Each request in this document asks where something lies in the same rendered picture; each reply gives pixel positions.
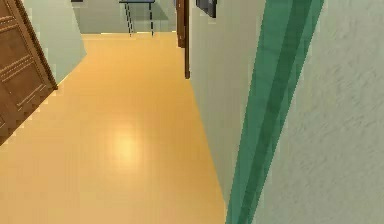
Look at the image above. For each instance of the dark framed wall picture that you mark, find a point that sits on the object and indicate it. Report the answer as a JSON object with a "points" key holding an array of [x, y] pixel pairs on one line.
{"points": [[206, 6]]}

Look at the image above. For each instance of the brown wooden room door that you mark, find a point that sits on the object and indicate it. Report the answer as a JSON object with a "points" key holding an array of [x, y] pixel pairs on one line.
{"points": [[184, 30]]}

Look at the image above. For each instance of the brown panelled room door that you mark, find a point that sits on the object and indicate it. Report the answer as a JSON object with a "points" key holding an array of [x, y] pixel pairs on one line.
{"points": [[20, 63]]}

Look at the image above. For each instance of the dark table with thin legs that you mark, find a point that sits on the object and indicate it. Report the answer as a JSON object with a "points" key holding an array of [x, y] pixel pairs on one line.
{"points": [[138, 10]]}

